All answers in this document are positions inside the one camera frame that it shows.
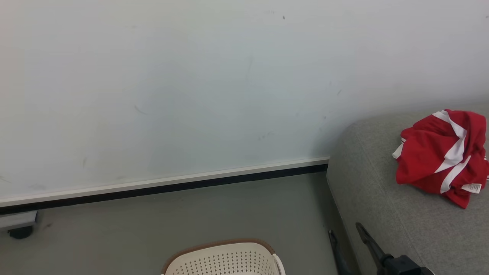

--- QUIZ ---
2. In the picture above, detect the white and black baseboard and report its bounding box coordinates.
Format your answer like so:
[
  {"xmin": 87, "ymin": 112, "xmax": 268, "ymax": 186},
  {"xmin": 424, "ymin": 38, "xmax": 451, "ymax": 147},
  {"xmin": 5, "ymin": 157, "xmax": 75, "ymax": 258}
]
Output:
[{"xmin": 0, "ymin": 156, "xmax": 330, "ymax": 215}]

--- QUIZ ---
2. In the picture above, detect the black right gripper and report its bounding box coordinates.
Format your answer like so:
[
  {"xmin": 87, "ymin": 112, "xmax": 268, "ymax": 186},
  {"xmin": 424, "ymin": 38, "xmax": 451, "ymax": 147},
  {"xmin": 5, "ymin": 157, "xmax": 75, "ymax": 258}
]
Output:
[{"xmin": 329, "ymin": 222, "xmax": 435, "ymax": 275}]

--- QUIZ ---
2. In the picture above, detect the cream perforated laundry basket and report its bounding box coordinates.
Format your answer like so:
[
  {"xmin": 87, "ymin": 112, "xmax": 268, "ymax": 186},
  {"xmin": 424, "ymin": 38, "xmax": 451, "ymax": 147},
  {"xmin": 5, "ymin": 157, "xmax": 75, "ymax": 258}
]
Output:
[{"xmin": 160, "ymin": 239, "xmax": 286, "ymax": 275}]

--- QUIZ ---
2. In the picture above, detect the grey fabric sofa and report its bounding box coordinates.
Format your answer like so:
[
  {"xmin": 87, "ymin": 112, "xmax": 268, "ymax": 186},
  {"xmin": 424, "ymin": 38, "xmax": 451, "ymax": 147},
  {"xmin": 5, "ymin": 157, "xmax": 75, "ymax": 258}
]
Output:
[{"xmin": 327, "ymin": 101, "xmax": 489, "ymax": 275}]

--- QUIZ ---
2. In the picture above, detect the red garment with white stripes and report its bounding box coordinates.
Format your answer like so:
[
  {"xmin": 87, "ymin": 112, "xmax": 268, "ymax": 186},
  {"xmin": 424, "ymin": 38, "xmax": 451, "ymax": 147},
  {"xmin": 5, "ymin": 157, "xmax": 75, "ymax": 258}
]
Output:
[{"xmin": 392, "ymin": 109, "xmax": 489, "ymax": 209}]

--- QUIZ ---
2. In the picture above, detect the grey cart wheel base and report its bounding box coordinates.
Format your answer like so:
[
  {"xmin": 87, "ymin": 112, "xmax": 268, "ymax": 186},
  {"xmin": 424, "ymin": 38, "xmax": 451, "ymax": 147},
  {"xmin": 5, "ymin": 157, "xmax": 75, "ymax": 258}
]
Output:
[{"xmin": 0, "ymin": 210, "xmax": 39, "ymax": 240}]

